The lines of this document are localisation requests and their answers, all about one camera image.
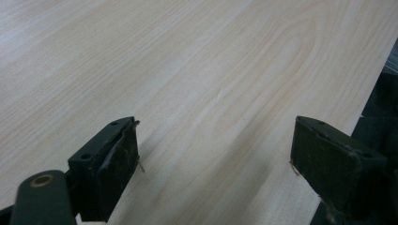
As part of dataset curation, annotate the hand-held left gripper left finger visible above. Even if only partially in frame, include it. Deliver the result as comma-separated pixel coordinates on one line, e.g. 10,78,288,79
68,115,141,224

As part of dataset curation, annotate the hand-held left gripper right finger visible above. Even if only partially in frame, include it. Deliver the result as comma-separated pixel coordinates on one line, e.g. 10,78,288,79
289,115,390,220

